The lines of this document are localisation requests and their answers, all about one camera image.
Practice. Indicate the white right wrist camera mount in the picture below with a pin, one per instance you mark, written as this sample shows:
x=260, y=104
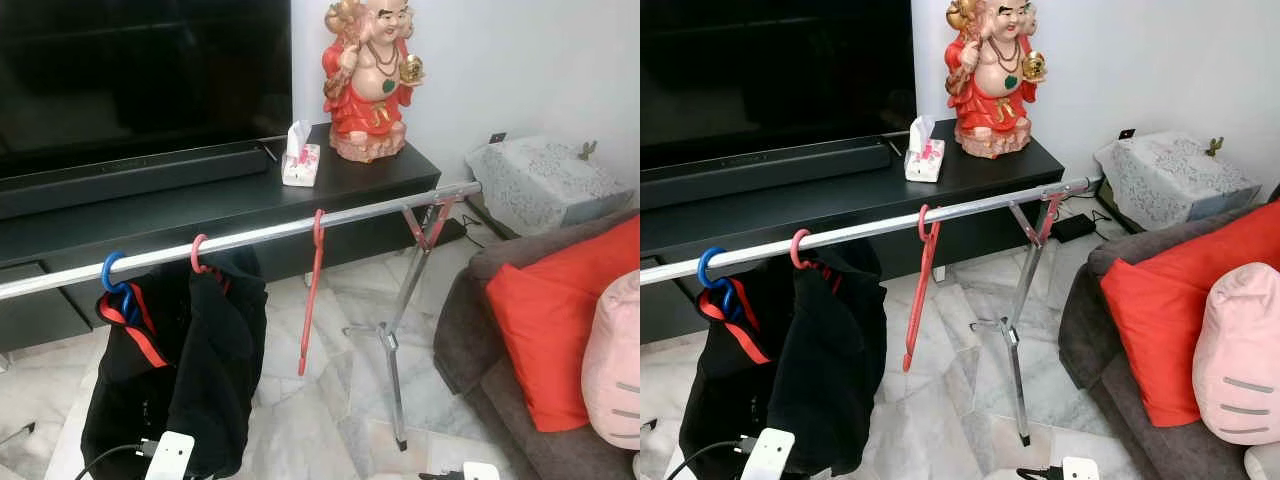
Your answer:
x=482, y=471
x=1080, y=469

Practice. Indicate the black low TV console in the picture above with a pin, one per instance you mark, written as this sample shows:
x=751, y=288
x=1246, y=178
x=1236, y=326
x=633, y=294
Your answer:
x=960, y=180
x=330, y=185

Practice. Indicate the white pink tissue box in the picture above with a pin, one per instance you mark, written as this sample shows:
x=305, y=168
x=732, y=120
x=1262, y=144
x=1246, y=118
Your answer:
x=300, y=170
x=924, y=162

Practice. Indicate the blue plastic hanger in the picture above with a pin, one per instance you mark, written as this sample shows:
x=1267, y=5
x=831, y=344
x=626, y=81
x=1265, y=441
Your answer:
x=702, y=267
x=104, y=270

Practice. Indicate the pink cat face pillow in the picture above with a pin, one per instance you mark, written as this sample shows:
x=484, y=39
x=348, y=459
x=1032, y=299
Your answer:
x=615, y=370
x=1240, y=350

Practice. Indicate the salmon pink plastic hanger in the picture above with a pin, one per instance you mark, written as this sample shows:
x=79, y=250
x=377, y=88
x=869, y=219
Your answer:
x=794, y=250
x=194, y=256

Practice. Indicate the small gold figurine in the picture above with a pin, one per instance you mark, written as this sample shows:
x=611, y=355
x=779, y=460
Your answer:
x=1215, y=146
x=588, y=151

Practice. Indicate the grey plush toy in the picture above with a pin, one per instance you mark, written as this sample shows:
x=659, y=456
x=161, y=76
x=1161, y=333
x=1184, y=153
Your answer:
x=1265, y=465

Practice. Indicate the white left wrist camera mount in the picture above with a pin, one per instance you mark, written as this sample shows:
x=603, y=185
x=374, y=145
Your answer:
x=768, y=455
x=170, y=458

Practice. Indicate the black garment with red trim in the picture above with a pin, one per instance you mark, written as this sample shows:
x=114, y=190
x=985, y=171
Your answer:
x=715, y=410
x=115, y=410

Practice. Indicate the white lace covered box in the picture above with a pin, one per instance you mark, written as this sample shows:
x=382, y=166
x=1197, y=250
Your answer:
x=1170, y=180
x=545, y=185

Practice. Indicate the black flat television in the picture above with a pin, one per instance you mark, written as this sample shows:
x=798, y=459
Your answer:
x=140, y=70
x=780, y=60

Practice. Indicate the dark grey sofa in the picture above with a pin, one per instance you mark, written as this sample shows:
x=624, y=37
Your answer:
x=1080, y=330
x=460, y=330

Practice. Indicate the plain black garment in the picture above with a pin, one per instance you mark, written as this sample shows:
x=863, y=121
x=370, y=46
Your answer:
x=225, y=340
x=835, y=340

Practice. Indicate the red laughing Buddha statue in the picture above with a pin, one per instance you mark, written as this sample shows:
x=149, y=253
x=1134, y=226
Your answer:
x=368, y=100
x=992, y=95

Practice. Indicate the red plastic hanger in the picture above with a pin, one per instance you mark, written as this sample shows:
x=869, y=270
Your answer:
x=919, y=300
x=311, y=300

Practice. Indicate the silver metal clothes rack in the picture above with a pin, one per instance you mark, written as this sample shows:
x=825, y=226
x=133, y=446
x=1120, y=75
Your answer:
x=880, y=228
x=260, y=236

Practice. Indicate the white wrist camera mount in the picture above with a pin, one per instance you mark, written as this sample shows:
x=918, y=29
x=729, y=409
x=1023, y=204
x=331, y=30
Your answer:
x=768, y=455
x=1080, y=469
x=170, y=458
x=482, y=471

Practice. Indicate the red cushion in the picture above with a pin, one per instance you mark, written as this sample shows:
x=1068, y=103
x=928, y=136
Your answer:
x=1160, y=320
x=550, y=320

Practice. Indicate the black power adapter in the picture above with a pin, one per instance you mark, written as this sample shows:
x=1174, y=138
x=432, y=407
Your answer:
x=1072, y=227

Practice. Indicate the black soundbar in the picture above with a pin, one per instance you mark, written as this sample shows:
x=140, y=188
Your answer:
x=770, y=168
x=130, y=178

